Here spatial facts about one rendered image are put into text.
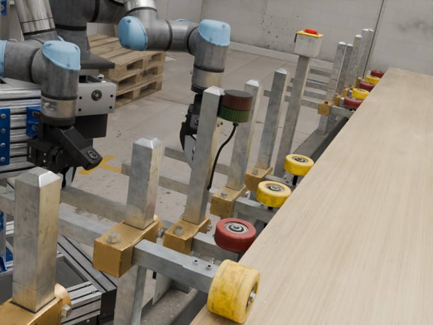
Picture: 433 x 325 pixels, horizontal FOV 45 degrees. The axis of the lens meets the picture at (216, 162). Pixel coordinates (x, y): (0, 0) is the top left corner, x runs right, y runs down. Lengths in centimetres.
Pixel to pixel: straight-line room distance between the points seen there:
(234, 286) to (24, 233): 30
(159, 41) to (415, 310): 79
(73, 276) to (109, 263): 126
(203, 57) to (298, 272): 55
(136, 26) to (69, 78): 21
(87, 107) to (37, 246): 99
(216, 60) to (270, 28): 787
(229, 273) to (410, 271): 43
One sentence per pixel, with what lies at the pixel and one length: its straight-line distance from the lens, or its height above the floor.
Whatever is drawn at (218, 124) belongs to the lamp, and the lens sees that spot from 102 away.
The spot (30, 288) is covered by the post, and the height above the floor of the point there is 100.
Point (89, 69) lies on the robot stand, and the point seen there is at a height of 101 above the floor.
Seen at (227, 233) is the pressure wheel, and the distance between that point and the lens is 101.
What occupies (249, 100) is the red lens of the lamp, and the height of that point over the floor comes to 115.
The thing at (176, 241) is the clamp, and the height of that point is 86.
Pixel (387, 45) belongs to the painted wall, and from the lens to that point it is 893.
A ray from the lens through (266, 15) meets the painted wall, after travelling 909.
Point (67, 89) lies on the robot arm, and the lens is 113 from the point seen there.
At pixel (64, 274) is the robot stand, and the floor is 21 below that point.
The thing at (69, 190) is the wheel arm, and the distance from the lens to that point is 121.
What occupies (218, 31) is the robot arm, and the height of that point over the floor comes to 124.
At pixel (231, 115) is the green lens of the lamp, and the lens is 98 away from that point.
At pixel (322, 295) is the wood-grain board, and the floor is 90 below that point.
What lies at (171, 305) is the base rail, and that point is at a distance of 114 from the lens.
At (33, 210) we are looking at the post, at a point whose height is 110.
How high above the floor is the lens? 139
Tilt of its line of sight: 21 degrees down
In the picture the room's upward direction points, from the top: 10 degrees clockwise
